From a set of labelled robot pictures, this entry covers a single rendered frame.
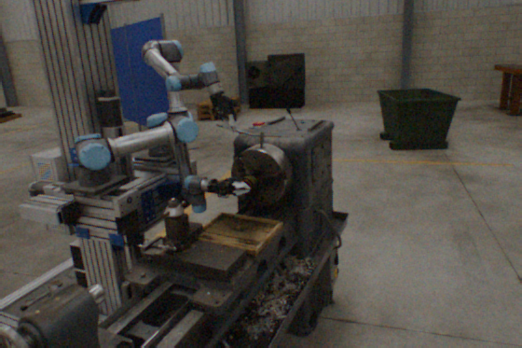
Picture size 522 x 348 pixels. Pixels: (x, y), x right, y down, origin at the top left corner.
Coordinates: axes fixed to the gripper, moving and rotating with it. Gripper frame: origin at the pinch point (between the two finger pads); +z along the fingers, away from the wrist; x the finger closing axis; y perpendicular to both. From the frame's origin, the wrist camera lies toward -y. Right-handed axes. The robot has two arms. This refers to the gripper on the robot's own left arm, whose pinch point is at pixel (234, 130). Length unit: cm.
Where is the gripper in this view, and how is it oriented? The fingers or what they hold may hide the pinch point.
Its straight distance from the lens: 194.8
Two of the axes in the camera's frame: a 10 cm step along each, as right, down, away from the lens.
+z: 3.6, 9.3, 0.9
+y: -4.4, 2.6, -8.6
